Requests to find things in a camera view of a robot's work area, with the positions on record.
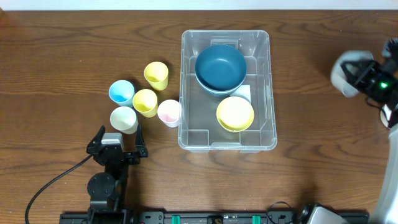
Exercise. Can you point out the pink cup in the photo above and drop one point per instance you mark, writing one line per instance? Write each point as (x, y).
(169, 112)

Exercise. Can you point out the light blue cup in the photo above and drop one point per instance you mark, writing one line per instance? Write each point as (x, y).
(122, 92)

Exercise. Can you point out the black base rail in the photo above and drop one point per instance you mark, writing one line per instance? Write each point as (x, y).
(159, 217)

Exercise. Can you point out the yellow cup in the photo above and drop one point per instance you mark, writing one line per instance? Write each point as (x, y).
(146, 103)
(157, 74)

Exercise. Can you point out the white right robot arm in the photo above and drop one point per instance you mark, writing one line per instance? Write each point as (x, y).
(386, 209)

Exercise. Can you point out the clear plastic storage bin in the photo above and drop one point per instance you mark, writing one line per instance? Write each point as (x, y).
(199, 130)

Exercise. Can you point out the white small bowl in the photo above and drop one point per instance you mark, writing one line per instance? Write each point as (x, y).
(385, 116)

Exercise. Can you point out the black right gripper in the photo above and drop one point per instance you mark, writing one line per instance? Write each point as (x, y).
(362, 76)

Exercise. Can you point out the yellow cup far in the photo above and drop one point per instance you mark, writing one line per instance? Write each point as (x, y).
(157, 74)

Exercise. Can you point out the yellow cup near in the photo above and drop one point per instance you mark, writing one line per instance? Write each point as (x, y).
(146, 103)

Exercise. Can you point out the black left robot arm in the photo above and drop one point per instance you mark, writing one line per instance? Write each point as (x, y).
(107, 189)

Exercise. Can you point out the light blue-grey small bowl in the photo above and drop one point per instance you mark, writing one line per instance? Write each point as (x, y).
(338, 77)

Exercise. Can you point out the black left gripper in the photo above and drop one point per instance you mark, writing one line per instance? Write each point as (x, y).
(123, 156)

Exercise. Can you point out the dark teal bowl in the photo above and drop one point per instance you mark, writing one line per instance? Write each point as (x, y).
(220, 69)

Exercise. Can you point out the pale green cup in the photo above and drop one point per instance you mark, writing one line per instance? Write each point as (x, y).
(124, 119)

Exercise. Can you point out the white label sticker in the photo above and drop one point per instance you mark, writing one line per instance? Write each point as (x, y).
(244, 91)

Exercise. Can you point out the yellow small bowl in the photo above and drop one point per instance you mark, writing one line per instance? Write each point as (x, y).
(235, 114)

